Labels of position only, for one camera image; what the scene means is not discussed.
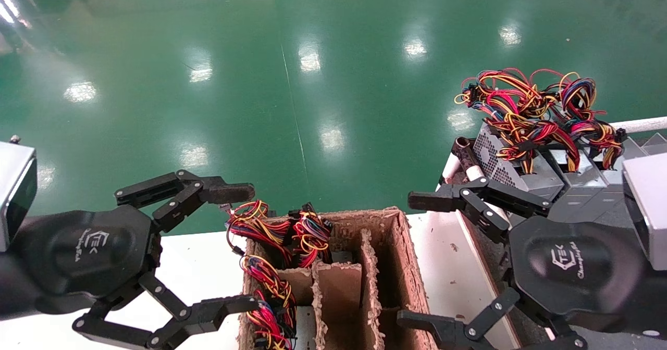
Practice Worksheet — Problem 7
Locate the white tube behind conveyor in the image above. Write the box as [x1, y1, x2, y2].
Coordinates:
[610, 117, 667, 135]

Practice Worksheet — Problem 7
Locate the rusty brown tube end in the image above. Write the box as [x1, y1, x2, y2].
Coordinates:
[452, 136, 477, 169]

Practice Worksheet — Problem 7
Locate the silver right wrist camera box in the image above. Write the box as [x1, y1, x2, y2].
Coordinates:
[623, 153, 667, 271]

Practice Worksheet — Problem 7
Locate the power supply with coloured wires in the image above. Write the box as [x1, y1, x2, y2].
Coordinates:
[532, 71, 610, 221]
[240, 255, 314, 350]
[226, 201, 293, 267]
[288, 203, 357, 268]
[569, 118, 635, 219]

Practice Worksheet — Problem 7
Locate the white frame tube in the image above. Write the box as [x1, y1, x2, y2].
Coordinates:
[435, 155, 462, 192]

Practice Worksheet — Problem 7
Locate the clear plastic guard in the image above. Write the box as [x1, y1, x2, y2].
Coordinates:
[623, 133, 667, 160]

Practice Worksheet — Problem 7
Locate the brown cardboard divider box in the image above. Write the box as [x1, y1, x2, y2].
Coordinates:
[237, 207, 438, 350]

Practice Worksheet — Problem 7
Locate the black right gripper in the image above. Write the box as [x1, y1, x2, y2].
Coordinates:
[397, 177, 648, 350]

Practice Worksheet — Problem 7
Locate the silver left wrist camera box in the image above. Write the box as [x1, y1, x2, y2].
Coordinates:
[0, 135, 38, 253]

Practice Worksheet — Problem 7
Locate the mesh-sided power supply with wires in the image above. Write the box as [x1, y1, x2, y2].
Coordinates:
[454, 69, 580, 205]

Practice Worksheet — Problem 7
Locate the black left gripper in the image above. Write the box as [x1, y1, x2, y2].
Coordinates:
[13, 170, 260, 350]

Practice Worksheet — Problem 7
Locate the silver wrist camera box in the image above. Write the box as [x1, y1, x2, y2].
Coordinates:
[0, 135, 38, 253]
[623, 153, 667, 271]

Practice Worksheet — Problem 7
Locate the grey conveyor belt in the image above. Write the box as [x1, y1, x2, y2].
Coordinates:
[521, 147, 667, 350]

